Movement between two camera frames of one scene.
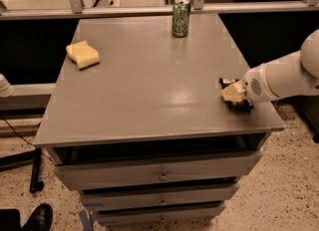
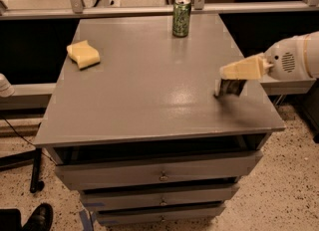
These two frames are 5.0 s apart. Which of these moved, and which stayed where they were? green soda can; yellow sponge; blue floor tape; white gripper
Moved: white gripper
Stayed: yellow sponge; green soda can; blue floor tape
